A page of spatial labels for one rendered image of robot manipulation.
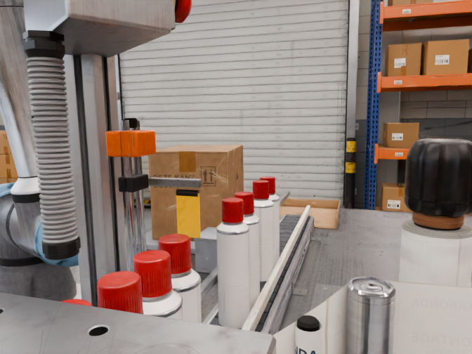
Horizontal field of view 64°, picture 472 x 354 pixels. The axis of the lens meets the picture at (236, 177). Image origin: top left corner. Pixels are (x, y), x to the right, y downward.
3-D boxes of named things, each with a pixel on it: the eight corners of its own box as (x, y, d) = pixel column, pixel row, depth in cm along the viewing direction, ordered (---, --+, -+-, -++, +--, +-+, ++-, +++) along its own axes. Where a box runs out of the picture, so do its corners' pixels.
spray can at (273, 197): (277, 274, 80) (277, 179, 77) (253, 272, 81) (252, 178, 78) (281, 265, 85) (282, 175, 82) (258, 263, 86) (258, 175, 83)
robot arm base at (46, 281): (42, 320, 64) (38, 263, 63) (-35, 314, 66) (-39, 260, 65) (91, 286, 78) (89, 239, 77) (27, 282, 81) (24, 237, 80)
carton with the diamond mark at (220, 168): (229, 243, 111) (227, 151, 107) (152, 239, 114) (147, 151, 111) (244, 217, 140) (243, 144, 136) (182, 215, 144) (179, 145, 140)
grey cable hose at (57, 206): (64, 263, 35) (43, 27, 32) (34, 259, 36) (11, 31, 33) (88, 251, 38) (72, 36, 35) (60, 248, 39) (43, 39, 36)
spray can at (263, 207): (270, 285, 75) (270, 183, 72) (246, 282, 76) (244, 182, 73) (276, 274, 80) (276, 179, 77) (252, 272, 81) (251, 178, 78)
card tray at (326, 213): (336, 229, 130) (337, 218, 129) (263, 224, 137) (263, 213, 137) (339, 209, 158) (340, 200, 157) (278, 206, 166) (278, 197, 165)
